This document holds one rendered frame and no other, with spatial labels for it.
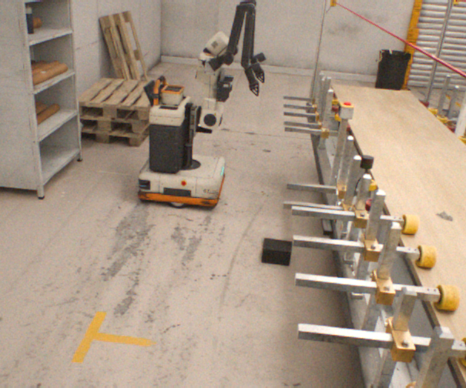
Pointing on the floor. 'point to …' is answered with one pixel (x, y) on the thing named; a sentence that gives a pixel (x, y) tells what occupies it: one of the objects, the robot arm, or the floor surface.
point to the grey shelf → (48, 155)
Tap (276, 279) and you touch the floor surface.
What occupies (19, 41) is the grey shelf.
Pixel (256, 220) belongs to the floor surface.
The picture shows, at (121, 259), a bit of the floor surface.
